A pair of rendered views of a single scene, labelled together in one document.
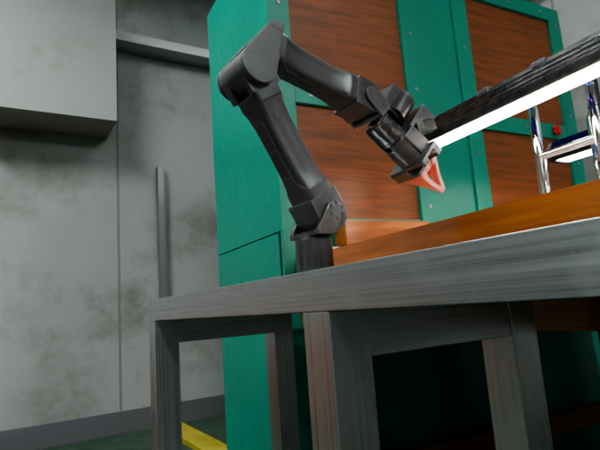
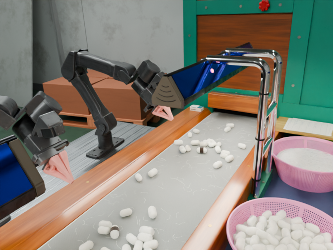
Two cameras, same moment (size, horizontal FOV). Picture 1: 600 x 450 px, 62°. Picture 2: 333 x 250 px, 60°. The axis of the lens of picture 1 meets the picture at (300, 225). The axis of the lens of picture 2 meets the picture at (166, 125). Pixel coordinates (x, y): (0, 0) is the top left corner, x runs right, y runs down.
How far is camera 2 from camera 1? 141 cm
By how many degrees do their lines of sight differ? 67
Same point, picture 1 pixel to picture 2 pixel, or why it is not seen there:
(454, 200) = (324, 81)
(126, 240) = not seen: hidden behind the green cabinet
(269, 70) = (70, 75)
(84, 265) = not seen: hidden behind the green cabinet
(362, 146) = (244, 39)
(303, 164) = (91, 107)
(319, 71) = (96, 66)
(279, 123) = (81, 92)
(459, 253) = not seen: outside the picture
